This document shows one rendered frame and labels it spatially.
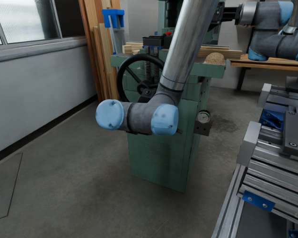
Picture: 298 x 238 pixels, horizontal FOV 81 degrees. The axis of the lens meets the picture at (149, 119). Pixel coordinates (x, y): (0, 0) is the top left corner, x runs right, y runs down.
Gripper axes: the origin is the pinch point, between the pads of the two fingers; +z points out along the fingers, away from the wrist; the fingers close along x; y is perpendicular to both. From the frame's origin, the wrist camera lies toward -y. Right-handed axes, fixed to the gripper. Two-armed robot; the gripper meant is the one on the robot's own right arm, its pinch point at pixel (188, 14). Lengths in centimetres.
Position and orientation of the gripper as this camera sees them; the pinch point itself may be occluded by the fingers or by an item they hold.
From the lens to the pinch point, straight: 87.1
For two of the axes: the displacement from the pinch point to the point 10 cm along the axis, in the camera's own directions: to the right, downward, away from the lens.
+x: -0.3, 8.9, 4.5
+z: -9.2, -2.0, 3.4
